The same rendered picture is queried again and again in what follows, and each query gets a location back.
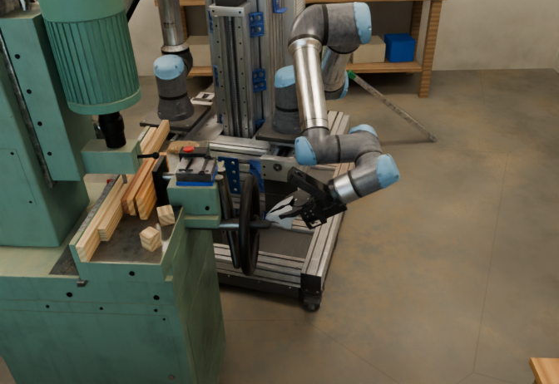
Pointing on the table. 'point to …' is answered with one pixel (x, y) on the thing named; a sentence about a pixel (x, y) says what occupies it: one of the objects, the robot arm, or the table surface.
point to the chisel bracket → (111, 157)
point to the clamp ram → (161, 176)
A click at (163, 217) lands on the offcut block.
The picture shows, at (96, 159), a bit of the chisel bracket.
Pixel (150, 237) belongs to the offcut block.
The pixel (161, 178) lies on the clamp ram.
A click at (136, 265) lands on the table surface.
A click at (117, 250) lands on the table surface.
